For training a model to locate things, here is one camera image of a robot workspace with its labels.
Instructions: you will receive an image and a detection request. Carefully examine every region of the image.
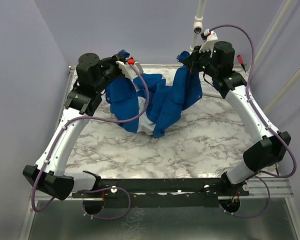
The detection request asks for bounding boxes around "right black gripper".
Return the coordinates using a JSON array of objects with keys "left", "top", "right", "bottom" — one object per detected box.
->
[{"left": 181, "top": 45, "right": 218, "bottom": 79}]

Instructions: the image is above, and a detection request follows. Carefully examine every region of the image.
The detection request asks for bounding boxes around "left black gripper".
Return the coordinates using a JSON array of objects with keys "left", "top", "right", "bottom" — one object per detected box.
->
[{"left": 95, "top": 53, "right": 129, "bottom": 93}]

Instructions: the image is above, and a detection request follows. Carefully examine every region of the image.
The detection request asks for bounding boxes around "blue jacket with white lining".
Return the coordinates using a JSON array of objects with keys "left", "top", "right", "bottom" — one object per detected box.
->
[{"left": 106, "top": 49, "right": 205, "bottom": 138}]

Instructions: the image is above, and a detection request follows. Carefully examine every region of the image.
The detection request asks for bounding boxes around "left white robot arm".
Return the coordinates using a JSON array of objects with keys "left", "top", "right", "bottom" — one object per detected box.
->
[{"left": 22, "top": 50, "right": 126, "bottom": 200}]

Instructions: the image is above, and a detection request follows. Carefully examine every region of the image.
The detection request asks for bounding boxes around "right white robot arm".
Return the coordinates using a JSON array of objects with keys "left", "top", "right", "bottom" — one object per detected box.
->
[{"left": 182, "top": 41, "right": 291, "bottom": 196}]

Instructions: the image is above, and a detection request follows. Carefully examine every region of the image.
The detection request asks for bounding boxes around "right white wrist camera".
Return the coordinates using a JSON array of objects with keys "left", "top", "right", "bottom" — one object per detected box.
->
[{"left": 199, "top": 28, "right": 218, "bottom": 53}]

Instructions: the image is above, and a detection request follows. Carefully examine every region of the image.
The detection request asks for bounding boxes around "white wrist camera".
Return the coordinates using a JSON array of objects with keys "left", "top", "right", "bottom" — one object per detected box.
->
[
  {"left": 199, "top": 28, "right": 218, "bottom": 53},
  {"left": 116, "top": 58, "right": 144, "bottom": 80}
]

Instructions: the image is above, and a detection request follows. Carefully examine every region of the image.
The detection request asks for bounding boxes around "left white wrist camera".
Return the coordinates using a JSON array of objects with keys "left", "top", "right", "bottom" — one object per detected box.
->
[{"left": 116, "top": 58, "right": 144, "bottom": 80}]

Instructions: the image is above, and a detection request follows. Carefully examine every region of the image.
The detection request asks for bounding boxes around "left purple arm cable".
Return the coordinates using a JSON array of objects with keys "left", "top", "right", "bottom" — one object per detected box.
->
[{"left": 31, "top": 65, "right": 150, "bottom": 213}]

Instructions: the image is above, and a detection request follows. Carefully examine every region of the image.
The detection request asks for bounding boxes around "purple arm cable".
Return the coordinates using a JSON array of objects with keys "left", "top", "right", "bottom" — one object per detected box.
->
[
  {"left": 31, "top": 65, "right": 150, "bottom": 213},
  {"left": 209, "top": 24, "right": 298, "bottom": 178}
]

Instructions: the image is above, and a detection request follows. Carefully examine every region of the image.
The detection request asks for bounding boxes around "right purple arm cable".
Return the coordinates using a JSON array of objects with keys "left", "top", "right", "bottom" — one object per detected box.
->
[{"left": 209, "top": 24, "right": 298, "bottom": 178}]

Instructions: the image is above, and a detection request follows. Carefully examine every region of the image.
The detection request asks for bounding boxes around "white PVC pipe frame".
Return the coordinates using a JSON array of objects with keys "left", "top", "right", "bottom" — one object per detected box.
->
[{"left": 203, "top": 0, "right": 300, "bottom": 115}]

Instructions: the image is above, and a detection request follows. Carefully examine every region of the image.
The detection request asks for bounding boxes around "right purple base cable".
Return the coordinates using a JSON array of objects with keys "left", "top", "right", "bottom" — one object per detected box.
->
[{"left": 218, "top": 174, "right": 271, "bottom": 218}]

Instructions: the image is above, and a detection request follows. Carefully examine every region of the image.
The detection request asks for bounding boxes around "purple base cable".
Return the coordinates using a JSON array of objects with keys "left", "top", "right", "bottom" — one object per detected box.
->
[
  {"left": 82, "top": 187, "right": 132, "bottom": 221},
  {"left": 218, "top": 174, "right": 271, "bottom": 218}
]

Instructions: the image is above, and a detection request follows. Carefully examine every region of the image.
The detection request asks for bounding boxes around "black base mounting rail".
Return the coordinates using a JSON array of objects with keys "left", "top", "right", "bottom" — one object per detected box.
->
[{"left": 72, "top": 177, "right": 249, "bottom": 208}]

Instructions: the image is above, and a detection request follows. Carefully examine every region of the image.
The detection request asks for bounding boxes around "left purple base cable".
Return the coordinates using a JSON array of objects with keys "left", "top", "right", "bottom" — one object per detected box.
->
[{"left": 82, "top": 187, "right": 132, "bottom": 221}]

